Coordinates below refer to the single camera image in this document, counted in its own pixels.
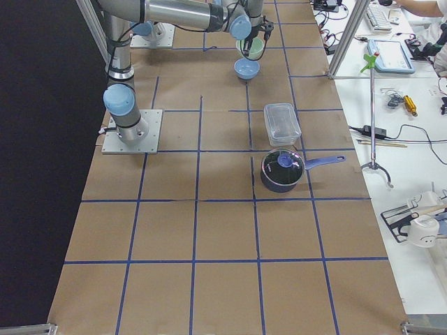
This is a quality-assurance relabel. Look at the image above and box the clear plastic container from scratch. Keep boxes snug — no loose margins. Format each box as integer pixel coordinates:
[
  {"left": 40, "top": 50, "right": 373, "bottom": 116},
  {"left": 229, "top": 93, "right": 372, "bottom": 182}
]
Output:
[{"left": 263, "top": 103, "right": 302, "bottom": 147}]

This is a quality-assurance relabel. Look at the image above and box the blue bowl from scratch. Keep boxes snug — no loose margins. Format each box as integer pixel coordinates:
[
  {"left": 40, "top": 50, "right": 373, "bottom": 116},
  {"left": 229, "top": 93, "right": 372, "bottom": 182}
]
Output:
[{"left": 233, "top": 58, "right": 261, "bottom": 80}]

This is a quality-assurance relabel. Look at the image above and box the white keyboard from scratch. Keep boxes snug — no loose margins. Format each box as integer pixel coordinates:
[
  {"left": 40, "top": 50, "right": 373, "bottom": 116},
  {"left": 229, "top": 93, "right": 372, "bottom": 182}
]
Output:
[{"left": 365, "top": 4, "right": 392, "bottom": 33}]

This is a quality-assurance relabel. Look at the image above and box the white smiley mug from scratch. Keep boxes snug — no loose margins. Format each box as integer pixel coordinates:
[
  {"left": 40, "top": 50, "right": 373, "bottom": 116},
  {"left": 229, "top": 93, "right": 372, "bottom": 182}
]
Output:
[{"left": 408, "top": 215, "right": 439, "bottom": 248}]

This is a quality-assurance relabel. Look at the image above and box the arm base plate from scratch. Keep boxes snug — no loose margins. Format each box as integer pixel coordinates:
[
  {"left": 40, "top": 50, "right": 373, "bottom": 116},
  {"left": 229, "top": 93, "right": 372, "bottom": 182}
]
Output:
[
  {"left": 131, "top": 22, "right": 175, "bottom": 49},
  {"left": 101, "top": 110, "right": 163, "bottom": 154}
]

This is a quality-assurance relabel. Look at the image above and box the black power adapter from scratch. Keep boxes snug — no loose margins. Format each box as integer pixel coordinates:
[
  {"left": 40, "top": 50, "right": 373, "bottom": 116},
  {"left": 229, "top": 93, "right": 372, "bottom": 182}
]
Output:
[{"left": 361, "top": 125, "right": 387, "bottom": 140}]

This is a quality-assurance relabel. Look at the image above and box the metal grabber stick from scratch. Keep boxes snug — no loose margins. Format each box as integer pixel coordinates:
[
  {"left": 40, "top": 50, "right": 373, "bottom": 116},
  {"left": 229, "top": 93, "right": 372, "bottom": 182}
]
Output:
[{"left": 360, "top": 52, "right": 394, "bottom": 188}]

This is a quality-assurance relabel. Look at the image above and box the dark blue saucepan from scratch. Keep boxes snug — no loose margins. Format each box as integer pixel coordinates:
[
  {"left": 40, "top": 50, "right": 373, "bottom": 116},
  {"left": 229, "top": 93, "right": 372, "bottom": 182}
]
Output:
[{"left": 260, "top": 149, "right": 346, "bottom": 193}]

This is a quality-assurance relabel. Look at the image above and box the aluminium frame post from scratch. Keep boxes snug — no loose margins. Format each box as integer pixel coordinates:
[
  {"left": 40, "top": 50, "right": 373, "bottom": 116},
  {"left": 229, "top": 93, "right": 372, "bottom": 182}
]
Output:
[{"left": 328, "top": 0, "right": 369, "bottom": 79}]

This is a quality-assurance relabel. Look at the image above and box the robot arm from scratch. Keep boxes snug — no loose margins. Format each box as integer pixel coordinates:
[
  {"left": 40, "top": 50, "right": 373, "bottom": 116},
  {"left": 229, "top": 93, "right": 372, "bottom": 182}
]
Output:
[
  {"left": 221, "top": 0, "right": 263, "bottom": 19},
  {"left": 99, "top": 0, "right": 274, "bottom": 144}
]

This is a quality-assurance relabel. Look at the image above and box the yellow screwdriver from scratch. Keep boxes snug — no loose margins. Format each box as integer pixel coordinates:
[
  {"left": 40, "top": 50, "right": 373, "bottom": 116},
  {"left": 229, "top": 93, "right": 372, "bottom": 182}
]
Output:
[{"left": 403, "top": 95, "right": 418, "bottom": 117}]

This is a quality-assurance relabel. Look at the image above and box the blue tablet device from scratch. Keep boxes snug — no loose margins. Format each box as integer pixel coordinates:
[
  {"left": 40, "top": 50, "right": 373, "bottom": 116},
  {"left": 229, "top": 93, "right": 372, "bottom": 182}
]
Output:
[{"left": 367, "top": 39, "right": 415, "bottom": 74}]

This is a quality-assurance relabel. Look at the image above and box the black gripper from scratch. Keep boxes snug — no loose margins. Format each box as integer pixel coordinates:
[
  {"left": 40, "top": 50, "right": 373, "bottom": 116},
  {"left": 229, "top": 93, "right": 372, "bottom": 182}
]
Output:
[{"left": 242, "top": 15, "right": 273, "bottom": 57}]

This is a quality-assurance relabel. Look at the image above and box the green bowl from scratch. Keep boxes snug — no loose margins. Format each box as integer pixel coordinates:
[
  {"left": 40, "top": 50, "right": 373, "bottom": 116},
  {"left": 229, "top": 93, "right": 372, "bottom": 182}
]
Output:
[{"left": 235, "top": 37, "right": 264, "bottom": 60}]

